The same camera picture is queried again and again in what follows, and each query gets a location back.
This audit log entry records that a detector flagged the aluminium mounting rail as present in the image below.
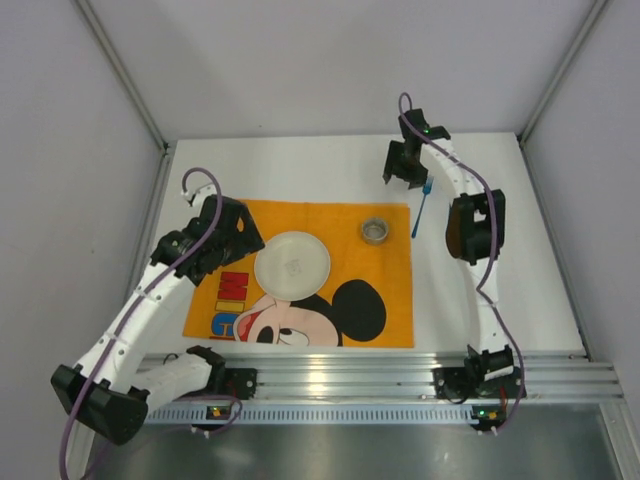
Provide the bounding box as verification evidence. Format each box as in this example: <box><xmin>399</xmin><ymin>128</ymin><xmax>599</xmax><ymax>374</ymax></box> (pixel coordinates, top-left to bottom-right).
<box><xmin>226</xmin><ymin>352</ymin><xmax>624</xmax><ymax>403</ymax></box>

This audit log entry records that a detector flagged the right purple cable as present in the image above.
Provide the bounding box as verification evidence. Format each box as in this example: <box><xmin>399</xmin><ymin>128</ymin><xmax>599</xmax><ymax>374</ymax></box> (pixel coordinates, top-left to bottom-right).
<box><xmin>397</xmin><ymin>92</ymin><xmax>526</xmax><ymax>436</ymax></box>

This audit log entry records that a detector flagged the perforated grey cable duct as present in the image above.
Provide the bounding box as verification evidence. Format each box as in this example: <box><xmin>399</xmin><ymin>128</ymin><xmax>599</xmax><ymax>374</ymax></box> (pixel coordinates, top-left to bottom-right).
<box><xmin>145</xmin><ymin>402</ymin><xmax>504</xmax><ymax>425</ymax></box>

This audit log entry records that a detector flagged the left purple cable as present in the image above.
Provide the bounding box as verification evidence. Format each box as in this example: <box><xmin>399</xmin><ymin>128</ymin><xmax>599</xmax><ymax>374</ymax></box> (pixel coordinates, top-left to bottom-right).
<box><xmin>59</xmin><ymin>167</ymin><xmax>244</xmax><ymax>480</ymax></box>

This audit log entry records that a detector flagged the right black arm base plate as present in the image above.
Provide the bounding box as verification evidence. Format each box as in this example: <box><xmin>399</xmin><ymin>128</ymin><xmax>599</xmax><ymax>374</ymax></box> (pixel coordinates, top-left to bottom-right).
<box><xmin>433</xmin><ymin>367</ymin><xmax>523</xmax><ymax>404</ymax></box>

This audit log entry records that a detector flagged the small metal cup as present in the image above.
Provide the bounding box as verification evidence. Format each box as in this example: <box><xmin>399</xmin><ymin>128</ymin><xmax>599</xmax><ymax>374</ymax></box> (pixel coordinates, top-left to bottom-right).
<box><xmin>361</xmin><ymin>217</ymin><xmax>389</xmax><ymax>246</ymax></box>

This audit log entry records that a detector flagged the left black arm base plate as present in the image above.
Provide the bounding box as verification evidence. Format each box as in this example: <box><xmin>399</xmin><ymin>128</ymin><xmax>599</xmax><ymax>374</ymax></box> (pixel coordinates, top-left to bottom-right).
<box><xmin>199</xmin><ymin>367</ymin><xmax>257</xmax><ymax>400</ymax></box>

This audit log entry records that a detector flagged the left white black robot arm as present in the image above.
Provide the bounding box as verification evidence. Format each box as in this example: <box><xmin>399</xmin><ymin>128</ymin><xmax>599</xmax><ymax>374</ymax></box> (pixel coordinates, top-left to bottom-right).
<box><xmin>51</xmin><ymin>195</ymin><xmax>264</xmax><ymax>445</ymax></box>

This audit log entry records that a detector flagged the right aluminium frame post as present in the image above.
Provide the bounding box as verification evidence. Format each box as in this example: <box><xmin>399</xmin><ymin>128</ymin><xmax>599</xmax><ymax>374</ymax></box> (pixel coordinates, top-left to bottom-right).
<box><xmin>516</xmin><ymin>0</ymin><xmax>612</xmax><ymax>147</ymax></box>

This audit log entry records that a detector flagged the purple cable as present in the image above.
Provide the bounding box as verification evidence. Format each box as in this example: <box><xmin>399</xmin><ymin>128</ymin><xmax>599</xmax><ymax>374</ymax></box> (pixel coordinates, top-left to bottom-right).
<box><xmin>397</xmin><ymin>92</ymin><xmax>526</xmax><ymax>436</ymax></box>
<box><xmin>59</xmin><ymin>167</ymin><xmax>244</xmax><ymax>480</ymax></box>

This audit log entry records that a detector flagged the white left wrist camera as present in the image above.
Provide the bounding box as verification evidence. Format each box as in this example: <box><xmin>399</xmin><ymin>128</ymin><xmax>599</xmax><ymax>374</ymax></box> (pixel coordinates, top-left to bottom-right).
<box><xmin>181</xmin><ymin>183</ymin><xmax>217</xmax><ymax>208</ymax></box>

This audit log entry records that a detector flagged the left aluminium frame post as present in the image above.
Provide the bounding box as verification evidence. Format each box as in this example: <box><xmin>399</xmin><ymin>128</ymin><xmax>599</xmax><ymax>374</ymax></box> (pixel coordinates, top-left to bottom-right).
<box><xmin>71</xmin><ymin>0</ymin><xmax>169</xmax><ymax>152</ymax></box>

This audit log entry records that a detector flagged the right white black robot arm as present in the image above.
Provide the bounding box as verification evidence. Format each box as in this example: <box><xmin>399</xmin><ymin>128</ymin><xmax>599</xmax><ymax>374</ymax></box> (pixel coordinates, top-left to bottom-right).
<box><xmin>382</xmin><ymin>108</ymin><xmax>515</xmax><ymax>387</ymax></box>

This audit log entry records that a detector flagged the white round plate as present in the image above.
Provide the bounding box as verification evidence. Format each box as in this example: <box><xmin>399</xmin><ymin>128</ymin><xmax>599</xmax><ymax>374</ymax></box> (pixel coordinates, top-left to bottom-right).
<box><xmin>254</xmin><ymin>231</ymin><xmax>331</xmax><ymax>302</ymax></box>

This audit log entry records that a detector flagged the blue metallic fork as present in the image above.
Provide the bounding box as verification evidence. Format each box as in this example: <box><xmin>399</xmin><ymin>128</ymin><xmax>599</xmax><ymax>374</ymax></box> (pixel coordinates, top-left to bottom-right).
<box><xmin>411</xmin><ymin>176</ymin><xmax>434</xmax><ymax>239</ymax></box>

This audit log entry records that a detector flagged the aluminium frame post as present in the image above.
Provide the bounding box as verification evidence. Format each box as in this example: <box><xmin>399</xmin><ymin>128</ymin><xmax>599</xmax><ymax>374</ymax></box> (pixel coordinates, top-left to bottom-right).
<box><xmin>71</xmin><ymin>0</ymin><xmax>169</xmax><ymax>152</ymax></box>
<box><xmin>516</xmin><ymin>0</ymin><xmax>612</xmax><ymax>147</ymax></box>

